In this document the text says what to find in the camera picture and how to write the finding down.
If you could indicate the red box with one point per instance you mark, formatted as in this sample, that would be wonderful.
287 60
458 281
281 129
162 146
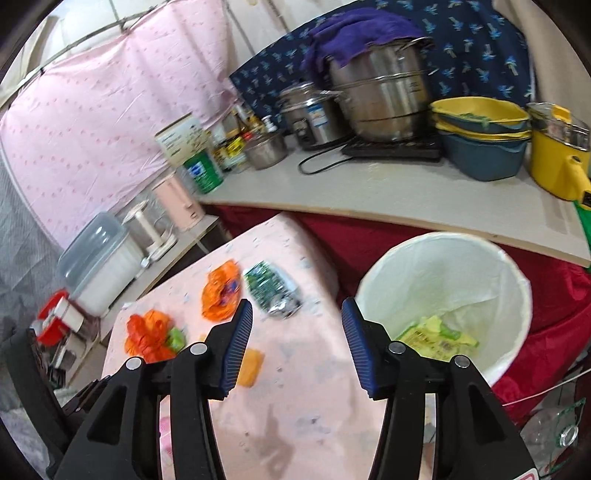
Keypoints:
48 318

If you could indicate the pink speckled tablecloth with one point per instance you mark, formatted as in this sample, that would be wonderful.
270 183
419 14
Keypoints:
300 360

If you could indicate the white jar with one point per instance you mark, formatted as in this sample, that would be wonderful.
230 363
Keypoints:
69 317

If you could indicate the navy printed cloth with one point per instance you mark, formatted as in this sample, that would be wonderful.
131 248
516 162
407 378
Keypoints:
471 41

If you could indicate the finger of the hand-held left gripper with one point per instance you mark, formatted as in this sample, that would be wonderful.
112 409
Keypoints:
85 397

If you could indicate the white pump bottle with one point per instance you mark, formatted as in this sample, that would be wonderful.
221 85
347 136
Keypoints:
268 124

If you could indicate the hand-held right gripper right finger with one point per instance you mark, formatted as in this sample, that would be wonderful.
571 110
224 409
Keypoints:
360 355

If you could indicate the yellow and blue basin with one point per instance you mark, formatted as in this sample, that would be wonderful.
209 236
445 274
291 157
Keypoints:
480 159
461 108

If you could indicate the steel rice cooker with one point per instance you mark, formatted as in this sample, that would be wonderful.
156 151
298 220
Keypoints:
318 120

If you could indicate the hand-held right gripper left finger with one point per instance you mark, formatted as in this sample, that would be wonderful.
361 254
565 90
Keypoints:
238 350

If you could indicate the pink electric kettle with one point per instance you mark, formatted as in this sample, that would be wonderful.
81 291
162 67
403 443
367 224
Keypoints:
178 203

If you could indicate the black induction cooktop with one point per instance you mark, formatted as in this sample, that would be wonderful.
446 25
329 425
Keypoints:
392 150

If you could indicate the yellow pot with glass lid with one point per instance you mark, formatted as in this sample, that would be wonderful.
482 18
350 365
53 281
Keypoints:
549 161

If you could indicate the pink dotted curtain sheet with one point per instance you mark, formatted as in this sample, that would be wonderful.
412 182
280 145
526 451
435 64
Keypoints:
92 115

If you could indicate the clear lidded plastic container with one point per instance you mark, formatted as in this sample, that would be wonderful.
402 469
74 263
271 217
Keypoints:
101 272

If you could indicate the green snack wrapper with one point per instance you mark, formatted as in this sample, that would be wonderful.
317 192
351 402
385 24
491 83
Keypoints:
268 286

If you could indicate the yellow-green wrapper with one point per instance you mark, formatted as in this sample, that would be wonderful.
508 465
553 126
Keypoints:
438 339

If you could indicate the yellow label sauce jar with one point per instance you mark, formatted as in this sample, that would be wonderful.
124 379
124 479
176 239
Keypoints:
231 150

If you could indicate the white glass kettle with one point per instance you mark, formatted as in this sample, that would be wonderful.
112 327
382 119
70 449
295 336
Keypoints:
147 226

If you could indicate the green tin can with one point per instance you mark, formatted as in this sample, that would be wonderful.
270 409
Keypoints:
203 173

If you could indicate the white lined waste bin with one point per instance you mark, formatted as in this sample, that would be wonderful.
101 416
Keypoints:
461 277

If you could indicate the white cardboard box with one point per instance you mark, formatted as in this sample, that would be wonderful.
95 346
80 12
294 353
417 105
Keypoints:
178 138

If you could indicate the steel bowl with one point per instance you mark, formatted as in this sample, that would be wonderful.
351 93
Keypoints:
265 152

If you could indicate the large steel steamer pot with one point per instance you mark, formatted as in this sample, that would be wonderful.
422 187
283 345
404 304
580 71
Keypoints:
383 97

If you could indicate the orange foam fruit net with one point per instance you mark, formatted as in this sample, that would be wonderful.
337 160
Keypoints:
251 367

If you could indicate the low wooden side table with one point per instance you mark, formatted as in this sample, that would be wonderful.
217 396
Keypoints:
201 229

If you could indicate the orange plastic bag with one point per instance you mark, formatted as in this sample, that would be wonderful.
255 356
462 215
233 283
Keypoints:
145 334

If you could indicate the clear glass pot lid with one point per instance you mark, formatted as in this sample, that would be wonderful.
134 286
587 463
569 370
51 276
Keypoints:
569 432

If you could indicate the purple towel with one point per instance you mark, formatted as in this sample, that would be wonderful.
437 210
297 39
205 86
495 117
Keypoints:
355 32

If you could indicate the small green wrapper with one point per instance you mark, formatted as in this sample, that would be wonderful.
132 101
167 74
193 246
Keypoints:
176 339

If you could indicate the orange snack wrapper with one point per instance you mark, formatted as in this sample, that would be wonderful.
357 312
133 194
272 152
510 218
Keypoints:
217 295

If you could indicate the dark red cloth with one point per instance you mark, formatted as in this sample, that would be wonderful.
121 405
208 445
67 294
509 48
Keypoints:
360 240

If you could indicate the green mat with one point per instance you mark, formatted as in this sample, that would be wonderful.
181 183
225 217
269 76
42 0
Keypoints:
585 230

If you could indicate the grey quilted cloth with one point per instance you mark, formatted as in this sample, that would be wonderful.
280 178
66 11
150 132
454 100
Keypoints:
23 258

